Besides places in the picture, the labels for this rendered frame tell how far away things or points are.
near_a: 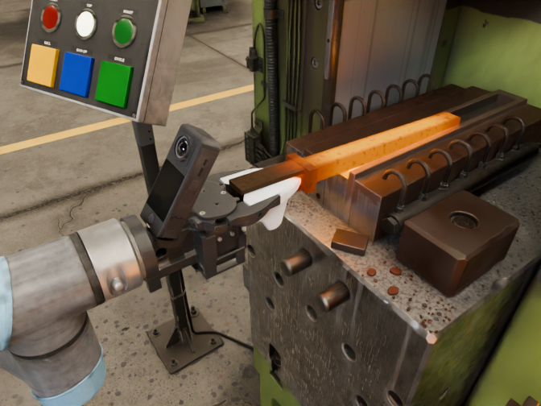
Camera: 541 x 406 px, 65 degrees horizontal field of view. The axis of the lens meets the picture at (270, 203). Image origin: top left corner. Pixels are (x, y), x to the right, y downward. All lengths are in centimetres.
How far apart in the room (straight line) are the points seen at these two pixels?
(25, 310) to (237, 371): 116
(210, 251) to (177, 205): 7
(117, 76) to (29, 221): 158
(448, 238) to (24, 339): 44
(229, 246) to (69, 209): 190
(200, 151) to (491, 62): 71
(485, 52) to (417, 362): 65
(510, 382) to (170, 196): 58
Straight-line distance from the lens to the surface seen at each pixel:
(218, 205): 46
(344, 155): 56
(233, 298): 171
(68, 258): 42
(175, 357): 157
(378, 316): 55
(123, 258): 42
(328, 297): 56
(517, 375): 77
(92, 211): 228
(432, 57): 99
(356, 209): 59
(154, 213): 45
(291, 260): 60
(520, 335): 72
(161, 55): 83
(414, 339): 52
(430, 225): 54
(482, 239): 54
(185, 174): 41
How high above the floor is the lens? 130
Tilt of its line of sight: 37 degrees down
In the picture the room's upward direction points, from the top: straight up
